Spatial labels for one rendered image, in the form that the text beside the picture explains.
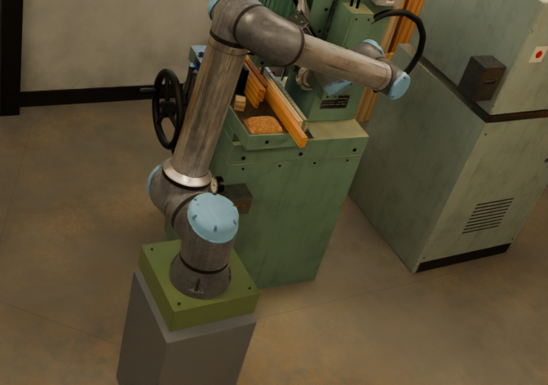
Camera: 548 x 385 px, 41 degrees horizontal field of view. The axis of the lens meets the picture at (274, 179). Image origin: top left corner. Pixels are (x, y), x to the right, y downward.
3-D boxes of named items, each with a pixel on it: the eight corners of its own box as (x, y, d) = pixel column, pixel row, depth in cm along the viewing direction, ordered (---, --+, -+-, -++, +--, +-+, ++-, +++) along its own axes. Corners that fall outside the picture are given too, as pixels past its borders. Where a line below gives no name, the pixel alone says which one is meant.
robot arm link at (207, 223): (196, 277, 209) (206, 232, 198) (167, 239, 218) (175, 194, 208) (240, 263, 218) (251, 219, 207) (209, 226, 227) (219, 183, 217)
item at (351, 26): (329, 41, 256) (341, 2, 247) (350, 41, 260) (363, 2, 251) (340, 53, 250) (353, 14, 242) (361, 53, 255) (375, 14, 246)
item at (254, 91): (232, 76, 271) (236, 58, 267) (236, 76, 272) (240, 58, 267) (254, 108, 257) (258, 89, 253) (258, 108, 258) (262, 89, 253)
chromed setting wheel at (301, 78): (290, 88, 263) (298, 58, 255) (320, 87, 268) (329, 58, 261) (293, 92, 261) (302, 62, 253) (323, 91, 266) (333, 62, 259)
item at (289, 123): (232, 52, 286) (234, 43, 284) (236, 52, 287) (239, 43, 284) (299, 148, 244) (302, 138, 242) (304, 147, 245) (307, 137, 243)
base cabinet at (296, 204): (161, 227, 331) (187, 96, 289) (275, 214, 357) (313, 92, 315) (194, 301, 301) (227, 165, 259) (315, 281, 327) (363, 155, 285)
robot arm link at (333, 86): (351, 87, 237) (328, 103, 234) (329, 55, 237) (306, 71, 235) (360, 78, 228) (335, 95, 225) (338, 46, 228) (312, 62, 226)
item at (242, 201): (210, 202, 268) (214, 185, 263) (240, 199, 273) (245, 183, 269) (218, 218, 262) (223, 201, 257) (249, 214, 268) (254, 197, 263)
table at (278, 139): (164, 58, 282) (166, 44, 279) (236, 58, 296) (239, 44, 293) (219, 152, 242) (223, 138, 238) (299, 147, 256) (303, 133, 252)
